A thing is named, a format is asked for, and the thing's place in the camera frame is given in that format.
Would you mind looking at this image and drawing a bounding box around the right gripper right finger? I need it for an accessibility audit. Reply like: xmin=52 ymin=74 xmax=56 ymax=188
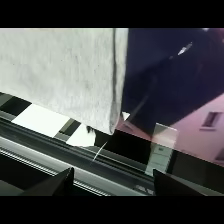
xmin=152 ymin=168 xmax=224 ymax=197

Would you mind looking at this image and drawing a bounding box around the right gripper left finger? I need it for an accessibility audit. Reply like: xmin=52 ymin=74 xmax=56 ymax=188
xmin=19 ymin=166 xmax=76 ymax=197

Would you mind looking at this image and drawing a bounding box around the grey T-shirt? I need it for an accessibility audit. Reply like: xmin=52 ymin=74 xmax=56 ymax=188
xmin=0 ymin=27 xmax=130 ymax=136

